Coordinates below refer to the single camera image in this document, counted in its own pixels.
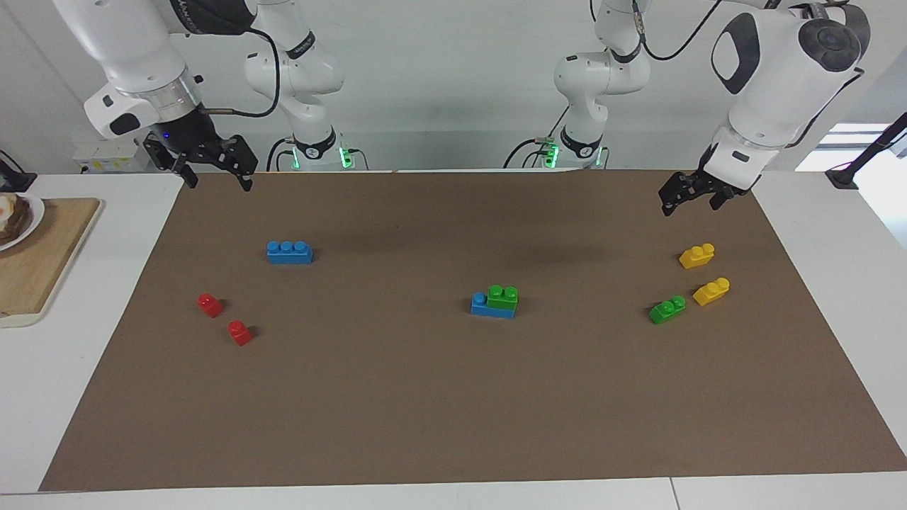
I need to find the wooden cutting board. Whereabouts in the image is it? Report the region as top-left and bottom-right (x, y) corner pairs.
(0, 198), (104, 328)

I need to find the blue three-stud toy brick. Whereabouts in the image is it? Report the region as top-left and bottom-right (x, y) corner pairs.
(266, 241), (314, 265)
(471, 292), (517, 320)

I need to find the black base cable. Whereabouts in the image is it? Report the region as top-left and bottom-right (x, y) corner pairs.
(266, 137), (295, 172)
(503, 106), (571, 169)

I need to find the toast with fried egg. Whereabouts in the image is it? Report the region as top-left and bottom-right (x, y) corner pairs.
(0, 195), (33, 247)

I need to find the brown table mat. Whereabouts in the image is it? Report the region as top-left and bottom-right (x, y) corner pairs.
(39, 170), (907, 492)

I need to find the white plate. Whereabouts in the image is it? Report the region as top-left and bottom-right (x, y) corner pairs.
(0, 193), (45, 251)

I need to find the yellow two-stud toy brick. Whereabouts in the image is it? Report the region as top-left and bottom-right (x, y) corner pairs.
(679, 243), (716, 270)
(692, 277), (731, 307)

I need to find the black device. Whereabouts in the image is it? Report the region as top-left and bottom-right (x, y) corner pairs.
(0, 150), (38, 193)

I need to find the black clamp stand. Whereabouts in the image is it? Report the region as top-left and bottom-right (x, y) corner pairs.
(826, 112), (907, 191)

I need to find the black right base cable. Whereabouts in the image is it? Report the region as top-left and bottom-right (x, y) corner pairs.
(266, 137), (295, 172)

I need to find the black left base cable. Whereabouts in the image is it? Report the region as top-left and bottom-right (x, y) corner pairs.
(503, 106), (571, 169)

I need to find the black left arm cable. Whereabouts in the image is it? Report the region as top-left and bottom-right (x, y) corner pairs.
(634, 0), (867, 148)

